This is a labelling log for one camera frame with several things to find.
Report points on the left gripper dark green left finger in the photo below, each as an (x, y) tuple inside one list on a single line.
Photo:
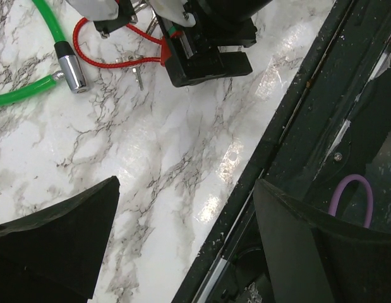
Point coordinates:
[(55, 254)]

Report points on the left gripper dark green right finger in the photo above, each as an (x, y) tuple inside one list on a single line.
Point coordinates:
[(314, 257)]

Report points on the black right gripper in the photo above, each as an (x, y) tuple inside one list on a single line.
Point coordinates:
[(191, 55)]

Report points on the red plastic seal tag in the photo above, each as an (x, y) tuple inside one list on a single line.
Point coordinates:
[(136, 48)]

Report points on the silver key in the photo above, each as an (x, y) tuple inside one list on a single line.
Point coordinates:
[(132, 56)]

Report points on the green cable lock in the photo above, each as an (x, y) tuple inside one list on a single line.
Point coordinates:
[(31, 50)]

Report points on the small key pair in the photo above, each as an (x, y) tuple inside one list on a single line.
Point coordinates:
[(146, 16)]

